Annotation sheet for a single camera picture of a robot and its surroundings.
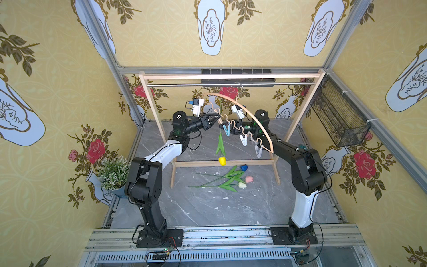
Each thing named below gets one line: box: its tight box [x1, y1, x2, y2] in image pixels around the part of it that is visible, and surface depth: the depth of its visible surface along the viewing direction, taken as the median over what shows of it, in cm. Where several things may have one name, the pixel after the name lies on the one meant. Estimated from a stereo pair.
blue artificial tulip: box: [195, 164, 249, 178], surface depth 96 cm
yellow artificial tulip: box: [215, 131, 227, 166], surface depth 79 cm
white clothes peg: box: [239, 133, 248, 147], surface depth 73 cm
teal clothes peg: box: [222, 122, 231, 137], surface depth 77 cm
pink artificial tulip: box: [220, 173, 255, 186], surface depth 92 cm
